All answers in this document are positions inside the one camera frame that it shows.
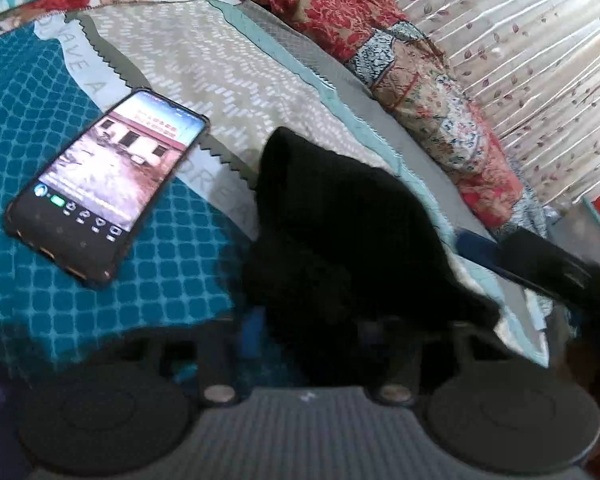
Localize teal patchwork printed bedsheet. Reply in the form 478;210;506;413
0;0;556;386

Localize person's right forearm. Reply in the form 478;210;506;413
555;310;600;441

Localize red floral blanket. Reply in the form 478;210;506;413
229;0;548;241

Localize white leaf print curtain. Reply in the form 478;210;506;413
365;0;600;211

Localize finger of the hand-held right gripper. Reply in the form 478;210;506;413
454;231;536;286

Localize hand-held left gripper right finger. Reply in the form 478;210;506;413
357;317;496;406

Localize black pants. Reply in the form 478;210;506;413
241;126;502;387

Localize black smartphone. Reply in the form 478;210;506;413
5;87;211;289

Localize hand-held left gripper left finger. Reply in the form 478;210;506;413
117;310;268;406

